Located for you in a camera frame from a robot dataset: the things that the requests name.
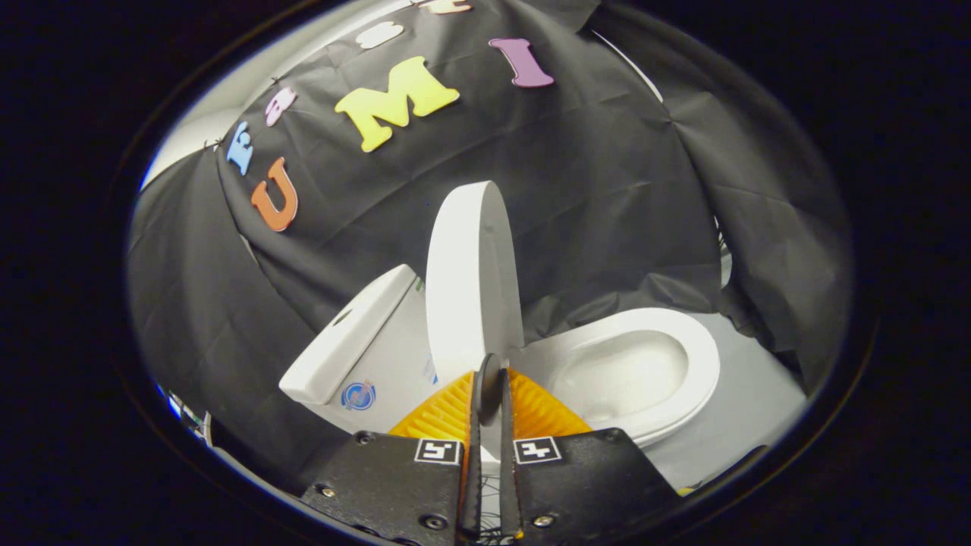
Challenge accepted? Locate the white toilet lid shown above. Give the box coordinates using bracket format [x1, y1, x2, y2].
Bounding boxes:
[424, 180, 526, 389]

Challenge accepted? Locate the white toilet tank cover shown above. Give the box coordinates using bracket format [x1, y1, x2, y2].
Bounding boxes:
[278, 263, 419, 406]

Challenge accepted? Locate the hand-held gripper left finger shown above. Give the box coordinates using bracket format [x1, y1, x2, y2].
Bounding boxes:
[299, 369, 487, 544]

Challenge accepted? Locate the black backdrop cloth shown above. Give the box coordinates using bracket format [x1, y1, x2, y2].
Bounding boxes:
[125, 0, 856, 495]

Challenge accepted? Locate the white ceramic toilet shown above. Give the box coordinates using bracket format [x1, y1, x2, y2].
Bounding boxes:
[302, 282, 695, 456]

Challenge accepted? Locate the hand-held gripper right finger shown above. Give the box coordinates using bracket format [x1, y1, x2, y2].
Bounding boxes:
[497, 369, 685, 541]

